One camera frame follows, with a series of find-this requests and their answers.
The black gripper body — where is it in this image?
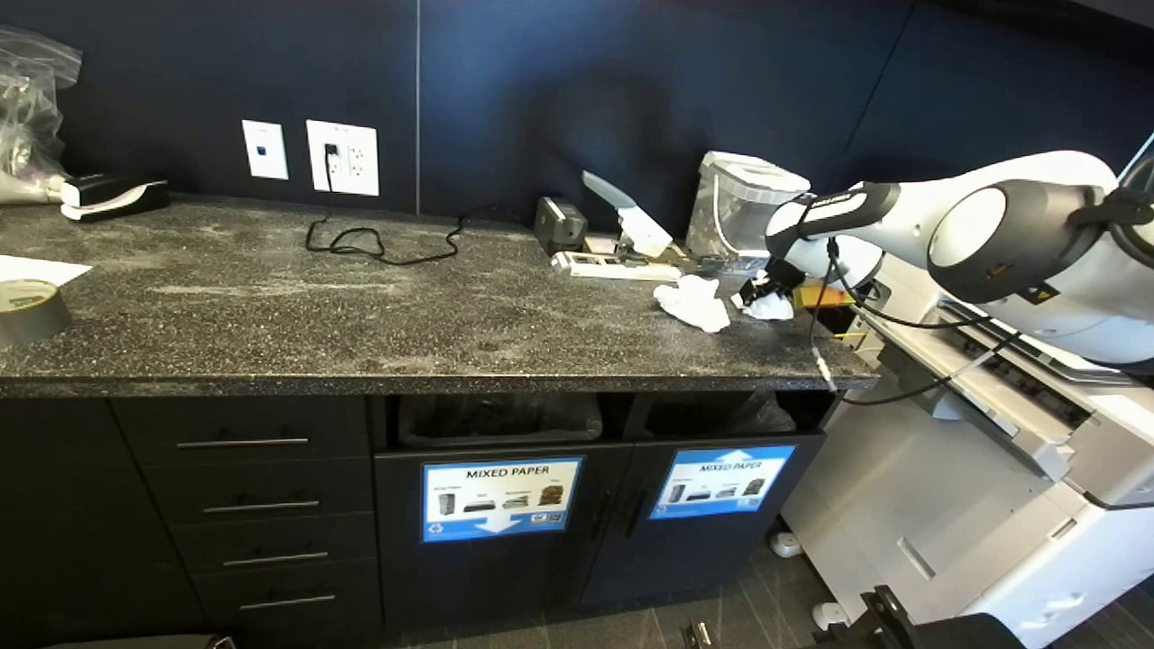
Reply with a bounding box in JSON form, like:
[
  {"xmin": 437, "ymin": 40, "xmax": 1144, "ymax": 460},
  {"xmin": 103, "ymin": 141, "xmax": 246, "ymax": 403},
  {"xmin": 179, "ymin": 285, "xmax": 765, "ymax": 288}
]
[{"xmin": 759, "ymin": 228, "xmax": 822, "ymax": 288}]

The clear plastic lidded container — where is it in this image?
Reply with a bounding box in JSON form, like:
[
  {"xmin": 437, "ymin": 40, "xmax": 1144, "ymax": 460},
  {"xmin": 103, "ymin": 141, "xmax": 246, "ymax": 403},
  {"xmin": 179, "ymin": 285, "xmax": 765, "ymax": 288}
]
[{"xmin": 684, "ymin": 147, "xmax": 812, "ymax": 285}]

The blue mixed paper sign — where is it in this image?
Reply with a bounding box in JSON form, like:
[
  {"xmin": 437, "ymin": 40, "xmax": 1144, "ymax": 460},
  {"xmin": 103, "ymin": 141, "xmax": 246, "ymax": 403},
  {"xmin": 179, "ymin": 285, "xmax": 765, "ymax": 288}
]
[
  {"xmin": 645, "ymin": 444, "xmax": 801, "ymax": 522},
  {"xmin": 417, "ymin": 455, "xmax": 583, "ymax": 549}
]

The large white office printer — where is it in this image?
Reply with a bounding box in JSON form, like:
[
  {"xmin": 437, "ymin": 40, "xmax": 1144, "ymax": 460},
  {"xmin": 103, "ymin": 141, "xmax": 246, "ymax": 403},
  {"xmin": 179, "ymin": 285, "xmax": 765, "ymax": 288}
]
[{"xmin": 780, "ymin": 257, "xmax": 1154, "ymax": 649}]

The black stand base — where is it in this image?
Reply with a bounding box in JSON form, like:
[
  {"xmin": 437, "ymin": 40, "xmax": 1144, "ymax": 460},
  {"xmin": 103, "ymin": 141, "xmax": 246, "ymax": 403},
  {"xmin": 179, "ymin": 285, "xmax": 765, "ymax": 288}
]
[{"xmin": 816, "ymin": 586, "xmax": 1024, "ymax": 649}]

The white double outlet plate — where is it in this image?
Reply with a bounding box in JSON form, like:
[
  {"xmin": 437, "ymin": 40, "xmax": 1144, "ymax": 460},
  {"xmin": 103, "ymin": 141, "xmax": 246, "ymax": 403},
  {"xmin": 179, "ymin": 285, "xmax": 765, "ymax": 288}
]
[{"xmin": 304, "ymin": 117, "xmax": 381, "ymax": 200}]

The flat white paper sheet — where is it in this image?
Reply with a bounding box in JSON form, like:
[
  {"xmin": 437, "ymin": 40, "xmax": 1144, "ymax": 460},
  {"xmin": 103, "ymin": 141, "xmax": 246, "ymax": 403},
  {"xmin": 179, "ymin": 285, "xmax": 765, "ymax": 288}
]
[{"xmin": 0, "ymin": 253, "xmax": 97, "ymax": 294}]

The clear crumpled plastic bag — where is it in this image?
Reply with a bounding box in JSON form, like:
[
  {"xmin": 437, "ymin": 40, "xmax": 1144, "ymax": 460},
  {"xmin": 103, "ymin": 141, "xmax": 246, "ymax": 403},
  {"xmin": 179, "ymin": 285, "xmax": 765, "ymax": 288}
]
[{"xmin": 0, "ymin": 26, "xmax": 87, "ymax": 210}]

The yellow wrist camera mount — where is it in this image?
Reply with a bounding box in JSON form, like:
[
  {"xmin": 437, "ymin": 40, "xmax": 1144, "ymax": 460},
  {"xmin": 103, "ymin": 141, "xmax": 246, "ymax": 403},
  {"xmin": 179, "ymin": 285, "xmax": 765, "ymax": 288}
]
[{"xmin": 804, "ymin": 278, "xmax": 859, "ymax": 354}]

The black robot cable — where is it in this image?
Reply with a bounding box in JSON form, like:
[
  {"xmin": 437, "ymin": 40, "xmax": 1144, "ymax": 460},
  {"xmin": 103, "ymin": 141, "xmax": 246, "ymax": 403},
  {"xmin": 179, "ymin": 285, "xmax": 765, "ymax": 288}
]
[{"xmin": 769, "ymin": 186, "xmax": 1154, "ymax": 407}]

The thin black power cable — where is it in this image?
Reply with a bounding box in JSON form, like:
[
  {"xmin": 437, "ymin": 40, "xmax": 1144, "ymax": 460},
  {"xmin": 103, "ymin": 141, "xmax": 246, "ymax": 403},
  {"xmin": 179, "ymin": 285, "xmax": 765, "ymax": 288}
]
[{"xmin": 300, "ymin": 147, "xmax": 467, "ymax": 272}]

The white single wall plate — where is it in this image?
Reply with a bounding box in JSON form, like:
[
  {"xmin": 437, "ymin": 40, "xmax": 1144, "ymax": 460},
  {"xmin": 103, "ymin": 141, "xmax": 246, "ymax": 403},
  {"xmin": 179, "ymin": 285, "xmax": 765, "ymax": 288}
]
[{"xmin": 239, "ymin": 117, "xmax": 290, "ymax": 186}]

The black drawer with steel handle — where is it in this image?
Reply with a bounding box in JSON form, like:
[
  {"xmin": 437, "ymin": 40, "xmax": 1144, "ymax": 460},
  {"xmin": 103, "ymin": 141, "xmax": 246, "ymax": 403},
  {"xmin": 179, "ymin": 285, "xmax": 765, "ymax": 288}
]
[
  {"xmin": 174, "ymin": 516, "xmax": 381, "ymax": 580},
  {"xmin": 139, "ymin": 462, "xmax": 375, "ymax": 528},
  {"xmin": 110, "ymin": 397, "xmax": 371, "ymax": 466},
  {"xmin": 196, "ymin": 575, "xmax": 387, "ymax": 646}
]

